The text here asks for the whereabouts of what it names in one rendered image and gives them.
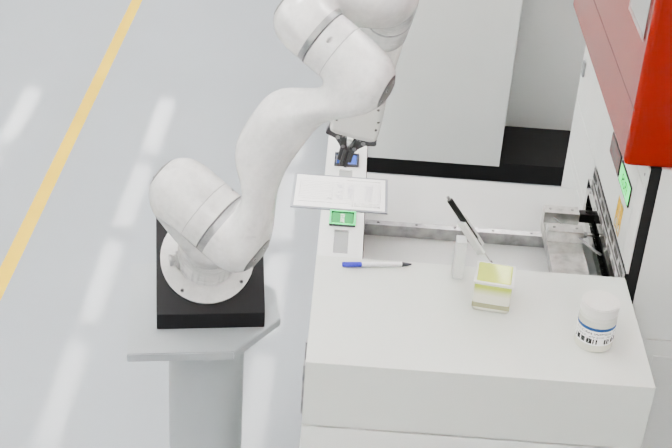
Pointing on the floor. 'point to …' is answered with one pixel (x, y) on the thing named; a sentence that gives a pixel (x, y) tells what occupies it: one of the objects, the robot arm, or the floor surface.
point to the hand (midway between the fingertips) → (345, 155)
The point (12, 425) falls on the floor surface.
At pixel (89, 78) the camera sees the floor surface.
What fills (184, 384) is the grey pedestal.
